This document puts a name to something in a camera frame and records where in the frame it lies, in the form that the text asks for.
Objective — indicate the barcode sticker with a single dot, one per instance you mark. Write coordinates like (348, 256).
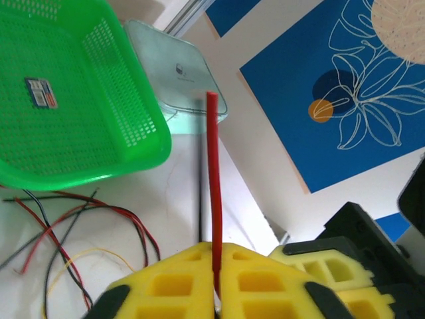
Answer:
(41, 93)

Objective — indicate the green basket with barcode sticker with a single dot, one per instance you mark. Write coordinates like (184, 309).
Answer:
(66, 176)

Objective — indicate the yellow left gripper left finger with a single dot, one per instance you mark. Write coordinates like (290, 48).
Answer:
(166, 292)

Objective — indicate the aluminium side rail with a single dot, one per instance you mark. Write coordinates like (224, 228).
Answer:
(277, 231)

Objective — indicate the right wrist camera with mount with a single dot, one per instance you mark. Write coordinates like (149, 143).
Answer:
(415, 199)

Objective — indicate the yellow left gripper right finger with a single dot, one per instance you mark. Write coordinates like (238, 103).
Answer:
(265, 292)

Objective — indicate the blue floral wall poster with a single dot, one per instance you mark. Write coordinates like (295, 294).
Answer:
(299, 133)
(391, 226)
(229, 13)

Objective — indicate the aluminium frame post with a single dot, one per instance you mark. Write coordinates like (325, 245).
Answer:
(186, 16)

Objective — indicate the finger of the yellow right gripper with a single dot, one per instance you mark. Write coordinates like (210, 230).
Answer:
(332, 269)
(368, 305)

